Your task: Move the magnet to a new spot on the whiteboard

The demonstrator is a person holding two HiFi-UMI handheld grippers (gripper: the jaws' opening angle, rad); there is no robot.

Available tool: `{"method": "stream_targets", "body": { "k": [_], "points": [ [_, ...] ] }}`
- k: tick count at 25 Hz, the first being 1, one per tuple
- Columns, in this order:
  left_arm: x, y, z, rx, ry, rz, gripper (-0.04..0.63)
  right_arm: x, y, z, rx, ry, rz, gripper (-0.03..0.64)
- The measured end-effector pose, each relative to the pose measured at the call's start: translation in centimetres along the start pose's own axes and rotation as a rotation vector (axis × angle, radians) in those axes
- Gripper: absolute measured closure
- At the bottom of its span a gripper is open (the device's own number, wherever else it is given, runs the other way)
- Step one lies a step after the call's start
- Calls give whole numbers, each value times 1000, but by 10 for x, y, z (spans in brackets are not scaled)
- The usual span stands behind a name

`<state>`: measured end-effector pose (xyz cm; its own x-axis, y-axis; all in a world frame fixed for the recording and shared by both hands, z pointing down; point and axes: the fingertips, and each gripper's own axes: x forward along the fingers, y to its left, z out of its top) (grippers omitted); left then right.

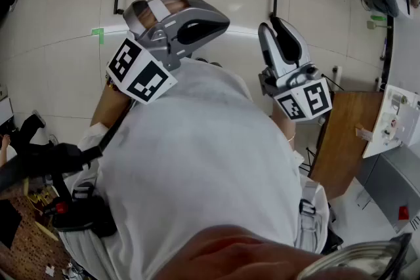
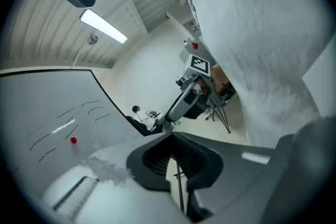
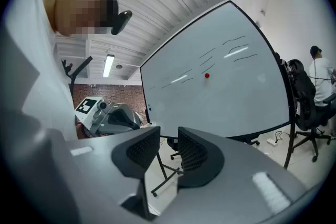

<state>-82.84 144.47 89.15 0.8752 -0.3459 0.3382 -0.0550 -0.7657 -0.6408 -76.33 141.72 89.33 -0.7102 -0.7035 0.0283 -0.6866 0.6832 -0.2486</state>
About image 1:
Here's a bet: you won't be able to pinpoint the person's dark shoes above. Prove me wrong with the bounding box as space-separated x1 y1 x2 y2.
195 56 224 69

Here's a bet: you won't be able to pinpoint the person's face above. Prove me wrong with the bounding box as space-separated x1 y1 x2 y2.
154 224 329 280

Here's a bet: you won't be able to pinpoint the white black-edged curved desk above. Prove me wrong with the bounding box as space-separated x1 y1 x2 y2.
380 14 420 92

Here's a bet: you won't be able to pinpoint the small white cylinder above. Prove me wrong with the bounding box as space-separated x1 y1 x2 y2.
331 65 343 85

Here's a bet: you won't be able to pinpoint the person's right forearm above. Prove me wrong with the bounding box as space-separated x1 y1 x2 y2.
271 96 296 145

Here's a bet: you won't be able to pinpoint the beaded bracelet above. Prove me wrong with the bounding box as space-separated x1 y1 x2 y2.
105 73 121 92

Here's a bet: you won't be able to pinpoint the black waist pouch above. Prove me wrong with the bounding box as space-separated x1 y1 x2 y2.
44 170 118 238

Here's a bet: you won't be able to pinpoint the person in white coat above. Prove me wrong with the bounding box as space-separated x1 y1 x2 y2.
58 57 331 280

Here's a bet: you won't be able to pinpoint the brown perforated mat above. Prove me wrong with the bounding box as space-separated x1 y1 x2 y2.
0 186 72 280

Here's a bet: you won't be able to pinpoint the eyeglasses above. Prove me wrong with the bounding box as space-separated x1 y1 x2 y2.
297 232 413 280

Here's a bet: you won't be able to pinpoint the brown wooden table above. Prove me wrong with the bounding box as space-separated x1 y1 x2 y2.
310 90 385 201

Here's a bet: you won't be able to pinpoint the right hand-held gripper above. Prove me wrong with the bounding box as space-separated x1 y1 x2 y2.
257 16 333 123

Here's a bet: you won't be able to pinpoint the white buckle strap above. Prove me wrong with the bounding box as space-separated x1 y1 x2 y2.
297 178 329 255

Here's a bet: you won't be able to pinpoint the person's left forearm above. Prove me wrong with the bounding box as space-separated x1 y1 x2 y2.
90 81 132 127

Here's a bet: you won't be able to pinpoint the black harness strap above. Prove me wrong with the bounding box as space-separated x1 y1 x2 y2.
0 101 134 196

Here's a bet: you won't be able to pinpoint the grey metal cabinet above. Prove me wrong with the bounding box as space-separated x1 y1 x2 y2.
356 140 420 235

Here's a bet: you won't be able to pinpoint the white tray with small items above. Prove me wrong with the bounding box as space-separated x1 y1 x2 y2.
362 84 420 159

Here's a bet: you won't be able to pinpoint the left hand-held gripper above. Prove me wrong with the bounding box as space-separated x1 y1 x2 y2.
106 0 230 106

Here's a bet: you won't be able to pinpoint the person's left hand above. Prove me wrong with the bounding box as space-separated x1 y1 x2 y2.
137 0 192 31

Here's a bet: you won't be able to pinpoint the green-handled brush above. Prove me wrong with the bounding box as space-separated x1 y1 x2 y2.
366 14 393 31

